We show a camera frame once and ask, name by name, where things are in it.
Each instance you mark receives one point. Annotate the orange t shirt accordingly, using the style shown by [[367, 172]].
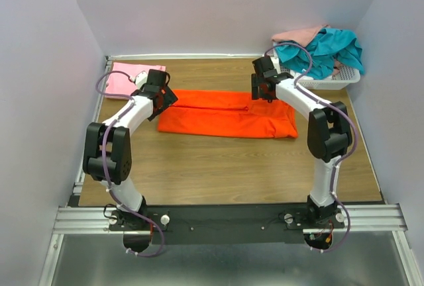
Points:
[[228, 114]]

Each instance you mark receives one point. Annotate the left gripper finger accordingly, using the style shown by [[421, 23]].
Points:
[[168, 97], [159, 106]]

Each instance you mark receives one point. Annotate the dusty pink t shirt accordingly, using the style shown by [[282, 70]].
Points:
[[301, 36]]

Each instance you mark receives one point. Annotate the aluminium frame rail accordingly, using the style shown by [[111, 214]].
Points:
[[184, 169]]

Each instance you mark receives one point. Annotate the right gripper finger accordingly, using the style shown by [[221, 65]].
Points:
[[269, 95], [256, 81]]

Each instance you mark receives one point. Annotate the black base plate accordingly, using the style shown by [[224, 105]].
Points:
[[291, 223]]

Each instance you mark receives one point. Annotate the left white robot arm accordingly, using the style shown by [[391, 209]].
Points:
[[107, 155]]

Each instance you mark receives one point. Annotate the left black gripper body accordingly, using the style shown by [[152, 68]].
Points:
[[151, 117]]

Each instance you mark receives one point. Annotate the folded pink t shirt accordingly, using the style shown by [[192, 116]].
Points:
[[120, 84]]

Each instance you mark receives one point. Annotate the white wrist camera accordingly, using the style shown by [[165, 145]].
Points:
[[276, 63], [140, 79]]

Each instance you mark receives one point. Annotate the teal t shirt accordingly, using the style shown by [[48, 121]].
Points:
[[331, 48]]

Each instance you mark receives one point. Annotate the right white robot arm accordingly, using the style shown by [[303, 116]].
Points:
[[329, 133]]

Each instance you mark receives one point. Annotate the white plastic basket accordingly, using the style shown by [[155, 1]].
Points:
[[344, 76]]

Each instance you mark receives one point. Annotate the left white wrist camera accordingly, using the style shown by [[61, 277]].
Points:
[[140, 79]]

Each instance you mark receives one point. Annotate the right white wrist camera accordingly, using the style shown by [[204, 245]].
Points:
[[276, 63]]

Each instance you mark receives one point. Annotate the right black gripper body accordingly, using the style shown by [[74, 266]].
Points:
[[260, 91]]

